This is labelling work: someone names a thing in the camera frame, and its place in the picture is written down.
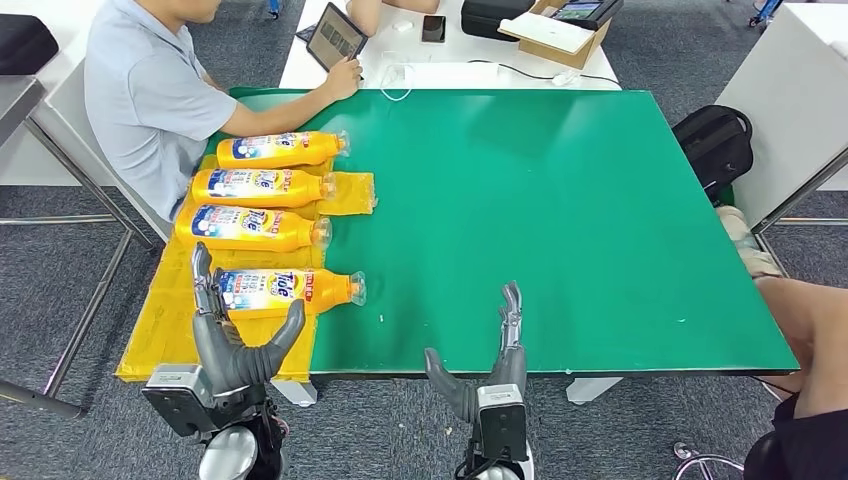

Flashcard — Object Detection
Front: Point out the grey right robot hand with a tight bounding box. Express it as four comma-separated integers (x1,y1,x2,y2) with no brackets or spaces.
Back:
423,280,529,425

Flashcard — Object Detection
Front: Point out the person's right hand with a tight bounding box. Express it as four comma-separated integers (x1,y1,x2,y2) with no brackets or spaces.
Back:
322,56,365,103

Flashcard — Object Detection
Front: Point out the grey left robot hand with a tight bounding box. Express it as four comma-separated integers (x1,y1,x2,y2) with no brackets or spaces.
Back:
190,241,308,395

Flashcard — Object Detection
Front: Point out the orange detergent bottle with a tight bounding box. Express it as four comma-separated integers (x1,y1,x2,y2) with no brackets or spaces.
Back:
190,168,337,210
173,203,333,254
213,267,368,322
215,130,351,171

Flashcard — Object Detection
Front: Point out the black tablet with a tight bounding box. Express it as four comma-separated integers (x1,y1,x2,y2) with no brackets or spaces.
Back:
305,1,370,73

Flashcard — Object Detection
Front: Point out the yellow taped mat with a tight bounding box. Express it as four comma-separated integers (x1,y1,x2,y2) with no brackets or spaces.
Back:
115,153,379,384

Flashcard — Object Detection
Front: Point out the person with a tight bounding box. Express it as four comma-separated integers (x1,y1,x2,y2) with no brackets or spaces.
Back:
84,0,365,223
344,0,442,38
715,205,848,480

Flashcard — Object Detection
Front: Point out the green table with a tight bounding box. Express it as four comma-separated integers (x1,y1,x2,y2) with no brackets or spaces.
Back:
201,86,802,407

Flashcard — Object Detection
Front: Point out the black zip case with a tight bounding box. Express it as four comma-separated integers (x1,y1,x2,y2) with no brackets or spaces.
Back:
460,0,537,42

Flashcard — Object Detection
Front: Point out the white sheet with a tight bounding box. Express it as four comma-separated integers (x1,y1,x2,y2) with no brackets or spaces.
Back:
498,11,598,56

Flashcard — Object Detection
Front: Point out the chrome chair base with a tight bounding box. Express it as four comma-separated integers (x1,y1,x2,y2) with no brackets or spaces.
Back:
672,442,747,480

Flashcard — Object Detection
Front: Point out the cardboard box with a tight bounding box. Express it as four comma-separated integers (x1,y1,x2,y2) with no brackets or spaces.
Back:
498,0,614,71

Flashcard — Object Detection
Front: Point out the black terminal with screen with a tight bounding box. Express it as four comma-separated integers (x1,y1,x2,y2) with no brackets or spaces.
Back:
551,0,626,32

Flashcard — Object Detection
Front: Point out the black backpack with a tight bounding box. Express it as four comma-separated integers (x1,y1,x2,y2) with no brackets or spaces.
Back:
672,104,755,203

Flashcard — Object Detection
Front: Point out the black bag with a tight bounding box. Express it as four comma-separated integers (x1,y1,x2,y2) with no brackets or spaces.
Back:
0,13,61,76

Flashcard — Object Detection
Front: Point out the white table with metal legs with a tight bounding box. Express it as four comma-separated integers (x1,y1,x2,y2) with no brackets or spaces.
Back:
715,3,848,280

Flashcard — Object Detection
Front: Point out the white looped cable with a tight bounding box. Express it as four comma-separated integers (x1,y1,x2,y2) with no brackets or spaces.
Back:
380,62,419,103

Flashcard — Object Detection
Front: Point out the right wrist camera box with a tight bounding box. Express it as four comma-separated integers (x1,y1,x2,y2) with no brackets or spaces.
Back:
475,384,529,463

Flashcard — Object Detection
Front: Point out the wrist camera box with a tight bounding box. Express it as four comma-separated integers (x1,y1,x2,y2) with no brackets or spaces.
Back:
140,363,217,439
475,384,529,463

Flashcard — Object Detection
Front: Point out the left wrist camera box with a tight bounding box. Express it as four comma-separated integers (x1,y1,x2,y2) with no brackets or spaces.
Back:
140,363,217,439

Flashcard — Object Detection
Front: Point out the black power cable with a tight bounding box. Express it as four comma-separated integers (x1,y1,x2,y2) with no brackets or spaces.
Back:
467,59,624,89

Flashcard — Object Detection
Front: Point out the white table with metal frame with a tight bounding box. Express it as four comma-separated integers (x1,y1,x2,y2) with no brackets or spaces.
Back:
0,0,175,420

